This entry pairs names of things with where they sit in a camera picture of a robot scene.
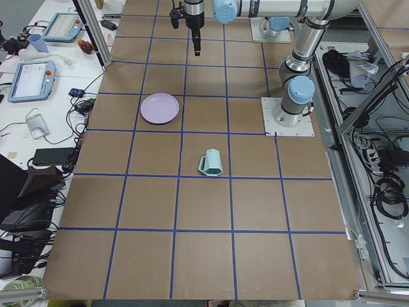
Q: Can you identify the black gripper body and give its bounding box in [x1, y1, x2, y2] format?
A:
[183, 0, 205, 31]

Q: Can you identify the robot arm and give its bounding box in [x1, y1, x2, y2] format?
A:
[212, 0, 359, 128]

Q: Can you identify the lilac round plate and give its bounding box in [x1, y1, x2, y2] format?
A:
[141, 93, 180, 124]

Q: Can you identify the pink plastic cup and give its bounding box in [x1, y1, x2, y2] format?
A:
[104, 33, 114, 47]

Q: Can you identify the light blue plastic cup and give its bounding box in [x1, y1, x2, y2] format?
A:
[28, 33, 49, 53]

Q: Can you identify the green patterned plate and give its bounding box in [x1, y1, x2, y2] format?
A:
[3, 275, 42, 291]

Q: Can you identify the red and yellow toy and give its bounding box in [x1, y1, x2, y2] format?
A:
[77, 39, 95, 54]

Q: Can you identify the upper blue teach pendant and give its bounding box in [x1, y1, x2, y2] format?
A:
[43, 13, 83, 42]

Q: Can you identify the blue teach pendant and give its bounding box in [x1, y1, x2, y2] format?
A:
[43, 13, 83, 42]
[8, 61, 56, 103]

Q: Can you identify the small blue black device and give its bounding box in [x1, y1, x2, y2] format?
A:
[68, 88, 85, 98]

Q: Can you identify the lower blue teach pendant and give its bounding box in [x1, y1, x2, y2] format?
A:
[8, 61, 56, 103]

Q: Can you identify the silver tin box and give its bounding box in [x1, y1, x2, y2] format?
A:
[26, 114, 49, 139]

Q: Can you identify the black power brick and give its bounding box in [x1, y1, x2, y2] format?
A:
[32, 147, 74, 166]

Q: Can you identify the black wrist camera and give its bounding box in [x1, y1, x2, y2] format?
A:
[169, 1, 184, 29]

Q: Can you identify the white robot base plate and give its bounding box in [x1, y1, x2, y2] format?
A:
[261, 97, 314, 138]

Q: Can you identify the aluminium frame post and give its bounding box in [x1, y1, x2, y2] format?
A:
[72, 0, 112, 68]

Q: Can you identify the aluminium side frame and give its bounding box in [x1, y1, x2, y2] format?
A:
[315, 1, 408, 306]

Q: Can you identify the black cable bundle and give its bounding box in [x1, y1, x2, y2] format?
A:
[370, 172, 406, 221]

